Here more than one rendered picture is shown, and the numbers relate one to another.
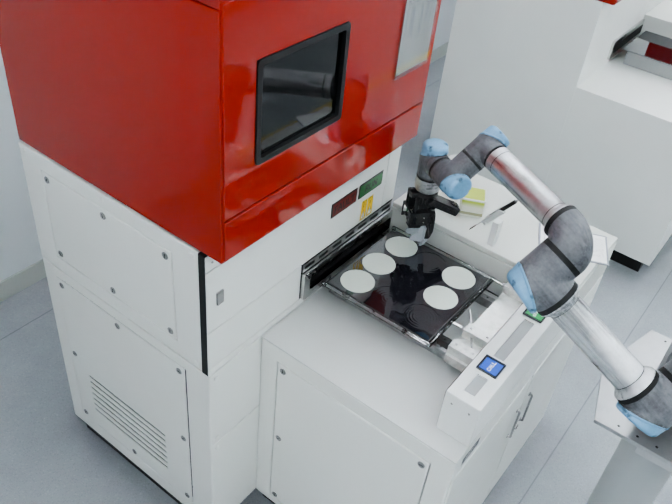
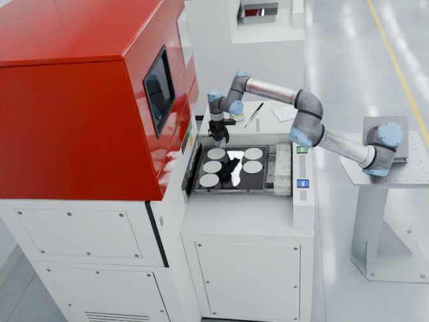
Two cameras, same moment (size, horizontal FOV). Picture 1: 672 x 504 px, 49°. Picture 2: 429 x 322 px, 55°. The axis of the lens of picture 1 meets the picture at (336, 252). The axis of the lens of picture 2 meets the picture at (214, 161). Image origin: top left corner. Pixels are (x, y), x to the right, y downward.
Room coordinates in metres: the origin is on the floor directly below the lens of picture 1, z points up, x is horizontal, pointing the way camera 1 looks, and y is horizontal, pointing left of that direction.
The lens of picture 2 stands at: (0.07, 0.42, 2.28)
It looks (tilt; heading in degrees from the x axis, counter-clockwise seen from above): 38 degrees down; 341
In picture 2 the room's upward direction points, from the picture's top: 9 degrees counter-clockwise
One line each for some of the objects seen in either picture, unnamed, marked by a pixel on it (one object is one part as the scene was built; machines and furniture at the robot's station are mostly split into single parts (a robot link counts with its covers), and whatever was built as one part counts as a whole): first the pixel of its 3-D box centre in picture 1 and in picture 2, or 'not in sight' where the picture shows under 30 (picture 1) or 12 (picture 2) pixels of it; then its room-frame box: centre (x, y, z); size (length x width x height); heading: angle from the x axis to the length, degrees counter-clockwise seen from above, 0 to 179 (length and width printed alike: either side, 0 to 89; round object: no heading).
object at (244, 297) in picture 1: (310, 244); (179, 172); (1.59, 0.07, 1.02); 0.82 x 0.03 x 0.40; 147
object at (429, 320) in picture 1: (409, 280); (232, 167); (1.63, -0.22, 0.90); 0.34 x 0.34 x 0.01; 57
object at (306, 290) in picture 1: (348, 251); (193, 168); (1.74, -0.04, 0.89); 0.44 x 0.02 x 0.10; 147
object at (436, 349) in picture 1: (400, 327); (242, 191); (1.50, -0.21, 0.84); 0.50 x 0.02 x 0.03; 57
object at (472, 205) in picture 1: (472, 202); (236, 115); (1.92, -0.41, 1.00); 0.07 x 0.07 x 0.07; 84
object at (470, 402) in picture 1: (508, 357); (302, 176); (1.38, -0.49, 0.89); 0.55 x 0.09 x 0.14; 147
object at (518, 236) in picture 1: (499, 237); (255, 126); (1.90, -0.52, 0.89); 0.62 x 0.35 x 0.14; 57
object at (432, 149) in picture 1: (433, 160); (216, 101); (1.80, -0.24, 1.21); 0.09 x 0.08 x 0.11; 28
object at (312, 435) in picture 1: (425, 392); (258, 220); (1.64, -0.35, 0.41); 0.97 x 0.64 x 0.82; 147
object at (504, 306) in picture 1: (489, 329); (283, 169); (1.50, -0.45, 0.87); 0.36 x 0.08 x 0.03; 147
